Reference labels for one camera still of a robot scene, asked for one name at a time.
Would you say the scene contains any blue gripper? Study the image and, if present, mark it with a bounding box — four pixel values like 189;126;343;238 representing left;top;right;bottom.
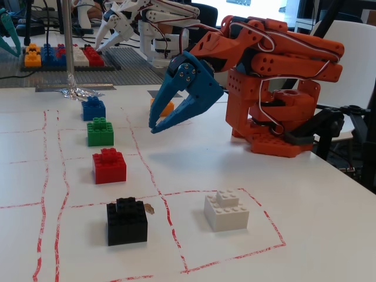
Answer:
148;50;226;134

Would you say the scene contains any white printed handle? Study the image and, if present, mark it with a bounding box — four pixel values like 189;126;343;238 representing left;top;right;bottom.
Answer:
72;0;95;30

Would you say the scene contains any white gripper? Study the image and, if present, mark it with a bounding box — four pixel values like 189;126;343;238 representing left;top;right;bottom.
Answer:
96;1;139;52

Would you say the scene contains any crumpled aluminium foil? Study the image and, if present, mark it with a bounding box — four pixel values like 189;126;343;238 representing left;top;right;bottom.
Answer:
55;73;105;101

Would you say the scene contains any white chair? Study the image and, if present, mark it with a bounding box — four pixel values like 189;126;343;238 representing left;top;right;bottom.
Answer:
310;19;376;114

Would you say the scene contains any red lego brick stack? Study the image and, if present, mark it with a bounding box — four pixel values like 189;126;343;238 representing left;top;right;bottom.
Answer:
83;44;105;67

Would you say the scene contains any blue lego block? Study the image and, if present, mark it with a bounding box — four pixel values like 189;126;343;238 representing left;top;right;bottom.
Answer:
80;96;106;122

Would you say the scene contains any orange lego block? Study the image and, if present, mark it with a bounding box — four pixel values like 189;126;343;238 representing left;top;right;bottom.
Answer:
149;98;175;118

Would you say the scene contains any black stand pole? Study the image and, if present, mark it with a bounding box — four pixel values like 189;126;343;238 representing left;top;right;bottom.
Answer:
23;0;33;45

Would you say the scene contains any blue lego brick stack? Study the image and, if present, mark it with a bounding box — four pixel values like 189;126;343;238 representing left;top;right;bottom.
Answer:
41;43;65;66

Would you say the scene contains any black office chair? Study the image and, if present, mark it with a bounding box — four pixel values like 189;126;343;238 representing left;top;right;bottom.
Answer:
190;2;220;29

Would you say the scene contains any servo wire along arm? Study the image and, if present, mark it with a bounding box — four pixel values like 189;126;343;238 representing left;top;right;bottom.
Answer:
180;22;344;82

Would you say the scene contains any red lego block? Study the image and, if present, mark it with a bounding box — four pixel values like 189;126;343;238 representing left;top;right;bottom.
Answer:
92;147;127;185

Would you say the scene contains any grey studded baseplate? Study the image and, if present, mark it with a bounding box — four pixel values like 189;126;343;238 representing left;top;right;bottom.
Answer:
0;46;165;89

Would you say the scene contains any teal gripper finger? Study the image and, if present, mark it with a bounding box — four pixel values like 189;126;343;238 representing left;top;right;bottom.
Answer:
0;11;23;58
0;36;15;53

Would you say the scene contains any metal pole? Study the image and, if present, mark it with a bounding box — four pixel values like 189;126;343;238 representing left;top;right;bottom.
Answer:
62;0;76;86

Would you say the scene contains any black lego block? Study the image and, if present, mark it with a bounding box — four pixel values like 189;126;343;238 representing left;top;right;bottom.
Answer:
106;197;148;247

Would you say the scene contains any orange lego brick stack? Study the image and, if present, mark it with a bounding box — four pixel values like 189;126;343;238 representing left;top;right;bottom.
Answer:
24;43;42;68

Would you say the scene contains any white lego block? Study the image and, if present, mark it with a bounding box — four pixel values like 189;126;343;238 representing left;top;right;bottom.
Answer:
203;189;250;233

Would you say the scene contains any green lego block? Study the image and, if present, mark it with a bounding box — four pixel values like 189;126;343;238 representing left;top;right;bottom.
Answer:
86;116;115;147

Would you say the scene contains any servo wire at base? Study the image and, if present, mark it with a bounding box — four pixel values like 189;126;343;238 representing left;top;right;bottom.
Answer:
257;76;285;136

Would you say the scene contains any black table clamp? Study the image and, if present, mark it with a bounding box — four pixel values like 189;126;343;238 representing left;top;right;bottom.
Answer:
343;104;376;139
283;105;347;161

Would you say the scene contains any white lego brick stack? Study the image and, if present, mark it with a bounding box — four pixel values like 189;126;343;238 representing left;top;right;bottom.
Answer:
72;45;89;66

